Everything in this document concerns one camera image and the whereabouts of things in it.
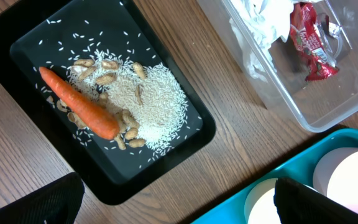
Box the pink bowl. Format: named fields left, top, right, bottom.
left=313, top=147, right=358, bottom=213

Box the light green bowl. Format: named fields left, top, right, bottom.
left=244, top=177, right=318, bottom=224

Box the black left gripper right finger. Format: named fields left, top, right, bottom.
left=273, top=177, right=358, bottom=224

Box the black rectangular tray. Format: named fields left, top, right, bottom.
left=0, top=1, right=216, bottom=205

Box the red snack wrapper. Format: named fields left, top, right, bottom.
left=290, top=2, right=339, bottom=82

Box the clear plastic waste bin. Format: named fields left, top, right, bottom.
left=200, top=1, right=358, bottom=133

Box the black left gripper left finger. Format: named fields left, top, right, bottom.
left=0, top=172, right=85, bottom=224

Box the teal serving tray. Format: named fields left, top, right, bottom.
left=194, top=128, right=358, bottom=224

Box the crumpled white tissue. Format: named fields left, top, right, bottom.
left=229, top=0, right=295, bottom=82

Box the pile of white rice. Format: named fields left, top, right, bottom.
left=31, top=2, right=203, bottom=170

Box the pile of peanuts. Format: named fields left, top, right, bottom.
left=45, top=58, right=147, bottom=151

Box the clear crumpled plastic wrapper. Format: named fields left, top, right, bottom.
left=316, top=13, right=347, bottom=67

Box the orange carrot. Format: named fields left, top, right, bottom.
left=39, top=67, right=120, bottom=140

